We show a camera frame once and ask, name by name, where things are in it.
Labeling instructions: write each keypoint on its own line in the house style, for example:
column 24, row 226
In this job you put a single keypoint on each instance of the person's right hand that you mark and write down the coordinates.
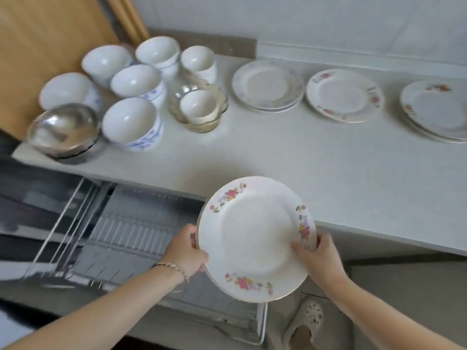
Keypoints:
column 323, row 266

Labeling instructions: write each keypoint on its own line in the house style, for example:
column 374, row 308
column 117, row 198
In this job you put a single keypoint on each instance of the wooden rolling pin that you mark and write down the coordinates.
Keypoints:
column 126, row 18

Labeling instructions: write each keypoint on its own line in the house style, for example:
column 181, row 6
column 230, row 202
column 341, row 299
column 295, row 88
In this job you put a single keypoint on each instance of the person's left thumb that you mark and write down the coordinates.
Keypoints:
column 201, row 261

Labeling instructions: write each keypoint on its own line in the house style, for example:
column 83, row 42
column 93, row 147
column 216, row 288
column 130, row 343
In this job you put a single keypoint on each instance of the person's right thumb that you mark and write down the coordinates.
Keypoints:
column 302, row 251

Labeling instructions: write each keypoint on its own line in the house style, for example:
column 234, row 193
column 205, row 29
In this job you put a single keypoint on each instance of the small white cup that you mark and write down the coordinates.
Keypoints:
column 199, row 104
column 199, row 61

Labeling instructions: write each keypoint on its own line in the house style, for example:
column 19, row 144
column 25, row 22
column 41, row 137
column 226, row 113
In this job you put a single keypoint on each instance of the white bowl blue rim line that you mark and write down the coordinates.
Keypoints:
column 157, row 54

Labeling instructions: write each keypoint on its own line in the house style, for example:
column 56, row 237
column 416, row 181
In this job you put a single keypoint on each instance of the person's left forearm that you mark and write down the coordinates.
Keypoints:
column 95, row 313

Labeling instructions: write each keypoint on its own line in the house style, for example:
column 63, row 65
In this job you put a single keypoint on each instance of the stainless steel bowl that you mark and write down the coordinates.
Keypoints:
column 62, row 131

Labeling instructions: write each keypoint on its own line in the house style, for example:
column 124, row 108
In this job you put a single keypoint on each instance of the clear glass flower-shaped bowl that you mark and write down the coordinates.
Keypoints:
column 175, row 105

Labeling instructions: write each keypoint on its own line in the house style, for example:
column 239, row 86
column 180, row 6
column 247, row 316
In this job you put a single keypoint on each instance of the person's right forearm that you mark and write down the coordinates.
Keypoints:
column 386, row 320

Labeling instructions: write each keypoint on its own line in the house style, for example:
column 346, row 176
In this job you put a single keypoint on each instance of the white plate grey pattern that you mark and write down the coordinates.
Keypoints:
column 266, row 83
column 270, row 110

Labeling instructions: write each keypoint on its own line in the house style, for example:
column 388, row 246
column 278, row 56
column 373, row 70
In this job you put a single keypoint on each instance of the cream clog slipper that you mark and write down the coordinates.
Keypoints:
column 304, row 318

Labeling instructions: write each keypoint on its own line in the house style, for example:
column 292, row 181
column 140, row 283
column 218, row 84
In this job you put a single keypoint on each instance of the white floral plate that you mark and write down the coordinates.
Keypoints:
column 215, row 282
column 255, row 236
column 437, row 107
column 434, row 139
column 343, row 95

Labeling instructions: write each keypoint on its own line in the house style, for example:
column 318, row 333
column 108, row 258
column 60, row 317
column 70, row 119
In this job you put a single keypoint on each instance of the plain white bowl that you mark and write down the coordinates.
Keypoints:
column 67, row 91
column 105, row 63

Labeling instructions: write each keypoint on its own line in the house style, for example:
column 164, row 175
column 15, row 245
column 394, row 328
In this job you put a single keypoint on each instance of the person's left hand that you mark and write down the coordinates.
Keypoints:
column 182, row 251

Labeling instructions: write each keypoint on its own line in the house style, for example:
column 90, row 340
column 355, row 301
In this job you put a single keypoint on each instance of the white bowl blue print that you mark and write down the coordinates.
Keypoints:
column 138, row 83
column 131, row 122

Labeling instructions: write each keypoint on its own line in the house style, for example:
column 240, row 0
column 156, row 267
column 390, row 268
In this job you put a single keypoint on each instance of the wooden cutting board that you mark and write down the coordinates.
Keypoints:
column 47, row 40

